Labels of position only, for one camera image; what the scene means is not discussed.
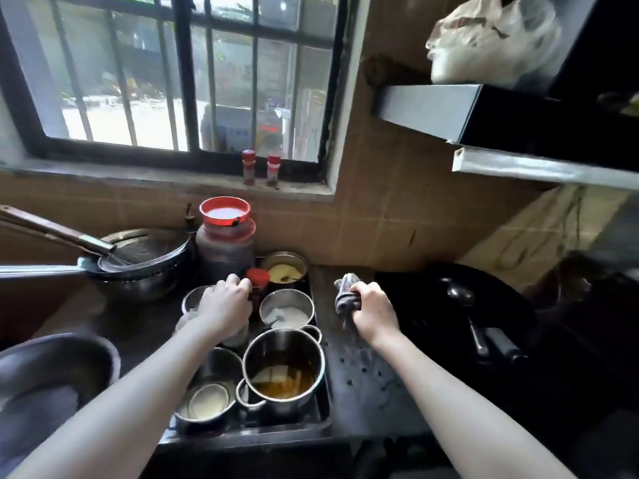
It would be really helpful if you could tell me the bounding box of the black wok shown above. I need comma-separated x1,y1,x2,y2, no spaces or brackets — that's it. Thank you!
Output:
374,263,538,395

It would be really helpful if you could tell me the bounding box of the dark jar with red lid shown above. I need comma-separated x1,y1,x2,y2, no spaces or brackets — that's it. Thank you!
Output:
194,196,258,285

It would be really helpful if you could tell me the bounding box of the dark grey rag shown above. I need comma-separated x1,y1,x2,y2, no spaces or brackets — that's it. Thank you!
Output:
333,272,363,335

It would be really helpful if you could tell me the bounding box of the steel ladle with round scoop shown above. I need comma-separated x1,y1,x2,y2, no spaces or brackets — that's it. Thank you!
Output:
441,277,493,360

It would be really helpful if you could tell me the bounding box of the person's left forearm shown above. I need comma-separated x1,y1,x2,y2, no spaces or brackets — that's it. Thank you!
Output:
9,321,236,479

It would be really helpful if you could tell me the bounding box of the dark steel countertop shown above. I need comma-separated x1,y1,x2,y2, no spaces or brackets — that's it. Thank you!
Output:
29,263,435,444

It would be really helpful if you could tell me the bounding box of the steel tray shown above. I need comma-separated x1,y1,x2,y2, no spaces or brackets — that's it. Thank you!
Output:
157,256,334,452

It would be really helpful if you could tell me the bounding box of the wide steel seasoning bowl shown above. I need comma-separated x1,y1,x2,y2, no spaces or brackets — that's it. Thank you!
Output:
172,346,246,427

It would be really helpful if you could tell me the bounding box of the strainer with wooden handle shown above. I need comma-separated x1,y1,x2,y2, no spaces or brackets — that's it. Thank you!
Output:
0,204,190,275

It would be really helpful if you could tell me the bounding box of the barred window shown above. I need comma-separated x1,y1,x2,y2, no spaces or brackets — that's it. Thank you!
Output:
0,0,353,183

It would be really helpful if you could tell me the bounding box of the white plastic bag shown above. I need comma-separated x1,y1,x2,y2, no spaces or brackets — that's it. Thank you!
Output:
425,0,565,90

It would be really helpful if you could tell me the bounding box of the person's right hand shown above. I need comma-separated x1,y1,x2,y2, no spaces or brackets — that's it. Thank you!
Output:
347,281,402,350

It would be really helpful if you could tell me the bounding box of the person's right forearm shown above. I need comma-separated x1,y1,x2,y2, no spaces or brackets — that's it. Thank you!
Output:
371,329,580,479

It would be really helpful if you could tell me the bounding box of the long steel ladle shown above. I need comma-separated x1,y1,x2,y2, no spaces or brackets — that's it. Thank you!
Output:
0,263,101,283

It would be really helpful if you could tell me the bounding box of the small dark bottle red cap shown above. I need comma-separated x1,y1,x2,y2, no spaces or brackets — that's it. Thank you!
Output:
246,267,272,315

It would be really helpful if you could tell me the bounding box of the grey steel basin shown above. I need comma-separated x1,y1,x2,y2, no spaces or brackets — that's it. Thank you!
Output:
0,333,122,474

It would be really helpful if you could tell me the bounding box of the steel cup with white powder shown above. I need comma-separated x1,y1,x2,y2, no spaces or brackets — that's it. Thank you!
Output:
258,287,316,331

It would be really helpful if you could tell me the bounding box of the steel bowl with yellow powder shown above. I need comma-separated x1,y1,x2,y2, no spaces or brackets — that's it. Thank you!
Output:
259,251,309,290

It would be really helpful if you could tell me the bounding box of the steel pot with oil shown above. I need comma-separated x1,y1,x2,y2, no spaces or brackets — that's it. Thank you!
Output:
234,323,328,417

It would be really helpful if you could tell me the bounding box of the small steel dish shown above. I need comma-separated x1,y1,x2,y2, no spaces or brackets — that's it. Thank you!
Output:
187,383,230,420

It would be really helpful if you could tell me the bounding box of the small steel cup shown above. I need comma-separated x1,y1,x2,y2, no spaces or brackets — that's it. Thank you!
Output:
180,285,216,317

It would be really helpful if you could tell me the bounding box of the large steel bowl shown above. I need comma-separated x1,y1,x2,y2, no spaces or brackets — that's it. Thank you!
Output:
87,229,196,303

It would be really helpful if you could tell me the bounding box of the person's left hand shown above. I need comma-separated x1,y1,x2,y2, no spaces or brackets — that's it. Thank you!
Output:
197,273,254,343

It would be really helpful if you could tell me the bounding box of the black range hood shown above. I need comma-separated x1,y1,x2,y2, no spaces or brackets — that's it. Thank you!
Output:
374,0,639,190

